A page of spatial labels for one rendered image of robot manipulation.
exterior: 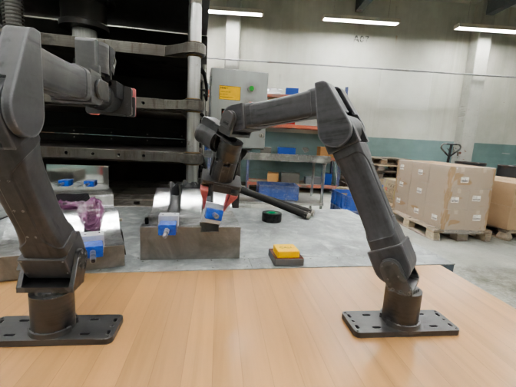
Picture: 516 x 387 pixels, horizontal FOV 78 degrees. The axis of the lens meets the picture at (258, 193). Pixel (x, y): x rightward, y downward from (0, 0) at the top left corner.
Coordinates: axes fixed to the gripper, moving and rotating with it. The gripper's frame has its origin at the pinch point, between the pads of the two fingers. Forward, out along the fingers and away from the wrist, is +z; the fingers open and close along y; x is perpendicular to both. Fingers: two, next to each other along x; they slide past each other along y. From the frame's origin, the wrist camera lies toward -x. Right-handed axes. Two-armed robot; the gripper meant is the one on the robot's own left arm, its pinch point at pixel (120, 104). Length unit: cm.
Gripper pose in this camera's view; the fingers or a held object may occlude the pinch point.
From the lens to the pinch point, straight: 92.8
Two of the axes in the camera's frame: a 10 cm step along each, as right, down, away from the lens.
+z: -1.2, -1.5, 9.8
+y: -9.9, -0.3, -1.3
